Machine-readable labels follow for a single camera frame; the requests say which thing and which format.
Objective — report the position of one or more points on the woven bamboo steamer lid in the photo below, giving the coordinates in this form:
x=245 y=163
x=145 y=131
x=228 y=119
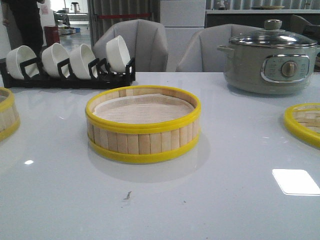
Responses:
x=303 y=121

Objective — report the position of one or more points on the white steamer liner paper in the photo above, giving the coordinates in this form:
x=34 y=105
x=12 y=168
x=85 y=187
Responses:
x=143 y=109

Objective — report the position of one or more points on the bamboo steamer base tier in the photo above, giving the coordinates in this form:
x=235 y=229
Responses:
x=143 y=143

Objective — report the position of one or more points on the black bowl rack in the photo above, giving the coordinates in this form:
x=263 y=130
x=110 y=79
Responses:
x=100 y=75

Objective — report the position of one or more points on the white bowl right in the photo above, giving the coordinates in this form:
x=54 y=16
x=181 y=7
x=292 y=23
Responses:
x=117 y=54

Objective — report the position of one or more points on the white bowl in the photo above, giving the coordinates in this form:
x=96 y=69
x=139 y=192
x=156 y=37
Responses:
x=17 y=56
x=117 y=54
x=79 y=58
x=51 y=56

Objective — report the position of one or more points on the grey chair right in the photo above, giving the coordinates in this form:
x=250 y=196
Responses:
x=201 y=53

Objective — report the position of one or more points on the grey chair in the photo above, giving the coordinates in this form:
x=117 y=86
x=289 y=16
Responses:
x=201 y=53
x=146 y=42

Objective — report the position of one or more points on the grey chair left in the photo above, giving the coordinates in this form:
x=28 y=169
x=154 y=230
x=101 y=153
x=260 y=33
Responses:
x=146 y=42

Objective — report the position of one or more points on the white cabinet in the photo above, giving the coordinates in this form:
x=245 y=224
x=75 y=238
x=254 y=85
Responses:
x=181 y=19

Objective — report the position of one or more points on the grey electric cooking pot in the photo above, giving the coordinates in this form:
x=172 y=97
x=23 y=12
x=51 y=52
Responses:
x=267 y=70

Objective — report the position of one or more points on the red bin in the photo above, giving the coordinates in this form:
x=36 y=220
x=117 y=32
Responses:
x=51 y=33

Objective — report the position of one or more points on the glass pot lid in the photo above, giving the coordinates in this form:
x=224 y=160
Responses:
x=272 y=36

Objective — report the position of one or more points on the white bowl far left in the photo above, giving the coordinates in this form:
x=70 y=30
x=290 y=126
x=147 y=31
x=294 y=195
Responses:
x=17 y=56

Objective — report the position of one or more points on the person in black clothes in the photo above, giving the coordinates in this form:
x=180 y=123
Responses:
x=26 y=14

